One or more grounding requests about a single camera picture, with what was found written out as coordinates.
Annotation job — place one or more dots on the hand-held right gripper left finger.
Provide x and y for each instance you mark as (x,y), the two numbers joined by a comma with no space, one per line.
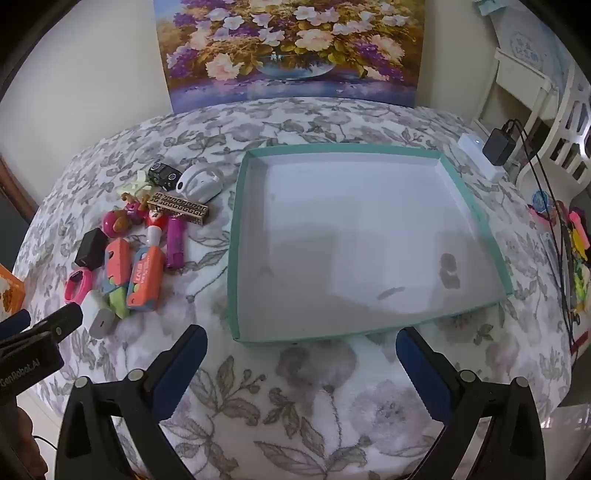
(184,369)

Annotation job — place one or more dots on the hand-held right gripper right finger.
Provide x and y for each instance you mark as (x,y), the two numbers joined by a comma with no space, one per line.
(422,369)

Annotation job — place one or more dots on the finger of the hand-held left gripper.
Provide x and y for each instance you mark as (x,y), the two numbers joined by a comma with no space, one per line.
(60,323)
(14,323)

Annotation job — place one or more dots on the pink wristband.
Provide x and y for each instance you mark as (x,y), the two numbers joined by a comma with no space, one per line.
(76,286)

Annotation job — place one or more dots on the white plug charger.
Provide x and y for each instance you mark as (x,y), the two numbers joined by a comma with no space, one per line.
(101,323)

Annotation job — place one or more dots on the green plastic piece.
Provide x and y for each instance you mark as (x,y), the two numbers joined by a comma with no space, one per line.
(119,302)

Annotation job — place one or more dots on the black plug charger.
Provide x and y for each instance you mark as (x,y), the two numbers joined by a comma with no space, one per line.
(91,249)

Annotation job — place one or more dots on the orange and blue eraser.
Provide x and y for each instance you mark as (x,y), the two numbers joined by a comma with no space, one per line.
(116,263)

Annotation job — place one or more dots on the pink toy dog figure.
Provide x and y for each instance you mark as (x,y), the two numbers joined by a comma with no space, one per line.
(121,220)

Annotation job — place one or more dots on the purple lighter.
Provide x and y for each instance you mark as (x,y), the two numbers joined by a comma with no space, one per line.
(174,244)

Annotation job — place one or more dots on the red and white bottle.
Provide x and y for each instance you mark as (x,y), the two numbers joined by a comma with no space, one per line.
(155,230)

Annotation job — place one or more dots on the teal cardboard box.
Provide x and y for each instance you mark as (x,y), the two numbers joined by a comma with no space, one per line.
(351,240)

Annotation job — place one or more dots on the cream toy chair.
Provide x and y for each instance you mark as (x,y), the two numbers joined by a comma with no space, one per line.
(136,187)

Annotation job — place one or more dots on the gold patterned lighter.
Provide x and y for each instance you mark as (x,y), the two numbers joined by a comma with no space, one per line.
(178,207)

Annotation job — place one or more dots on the black toy car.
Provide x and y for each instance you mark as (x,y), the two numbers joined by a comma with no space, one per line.
(162,175)

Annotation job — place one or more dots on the white wristband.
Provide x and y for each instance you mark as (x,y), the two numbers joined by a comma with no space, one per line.
(201,183)

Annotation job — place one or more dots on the orange snack packet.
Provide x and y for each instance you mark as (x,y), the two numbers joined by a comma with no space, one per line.
(9,288)

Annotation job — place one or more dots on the floral blanket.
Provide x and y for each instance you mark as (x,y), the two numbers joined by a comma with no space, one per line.
(277,415)

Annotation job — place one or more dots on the dark wooden cabinet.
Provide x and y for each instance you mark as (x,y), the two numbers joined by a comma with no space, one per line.
(11,203)

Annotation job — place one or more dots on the pile of colourful toys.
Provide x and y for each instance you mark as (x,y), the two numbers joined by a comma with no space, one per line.
(579,240)

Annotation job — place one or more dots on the white power strip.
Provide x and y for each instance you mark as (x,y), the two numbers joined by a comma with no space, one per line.
(471,147)

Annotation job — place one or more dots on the black power adapter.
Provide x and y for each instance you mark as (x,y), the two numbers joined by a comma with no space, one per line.
(499,145)

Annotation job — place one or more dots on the flower painting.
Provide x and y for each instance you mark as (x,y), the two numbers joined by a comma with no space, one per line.
(291,46)

